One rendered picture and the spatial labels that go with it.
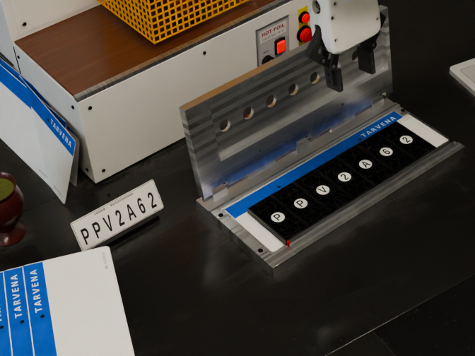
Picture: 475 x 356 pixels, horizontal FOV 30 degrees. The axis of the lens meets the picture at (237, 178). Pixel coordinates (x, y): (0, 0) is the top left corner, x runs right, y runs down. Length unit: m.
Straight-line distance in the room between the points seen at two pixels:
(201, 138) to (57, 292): 0.34
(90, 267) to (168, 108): 0.39
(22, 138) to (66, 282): 0.45
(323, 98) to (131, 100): 0.34
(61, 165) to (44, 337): 0.41
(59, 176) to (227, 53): 0.37
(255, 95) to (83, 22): 0.37
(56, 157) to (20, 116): 0.14
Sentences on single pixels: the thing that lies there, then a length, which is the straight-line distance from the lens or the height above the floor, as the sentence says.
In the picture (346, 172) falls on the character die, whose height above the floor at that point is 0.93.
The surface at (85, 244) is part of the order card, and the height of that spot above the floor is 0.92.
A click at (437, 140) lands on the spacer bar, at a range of 1.61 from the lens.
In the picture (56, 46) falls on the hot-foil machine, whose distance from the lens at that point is 1.61.
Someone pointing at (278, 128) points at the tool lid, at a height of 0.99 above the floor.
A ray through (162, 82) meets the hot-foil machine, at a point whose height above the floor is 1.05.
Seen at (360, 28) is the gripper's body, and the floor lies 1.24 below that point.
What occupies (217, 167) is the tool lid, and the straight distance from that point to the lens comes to 1.47.
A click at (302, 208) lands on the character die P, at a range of 1.46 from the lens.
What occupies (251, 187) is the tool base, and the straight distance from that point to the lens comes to 1.52.
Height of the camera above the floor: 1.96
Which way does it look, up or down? 43 degrees down
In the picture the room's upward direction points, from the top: 4 degrees counter-clockwise
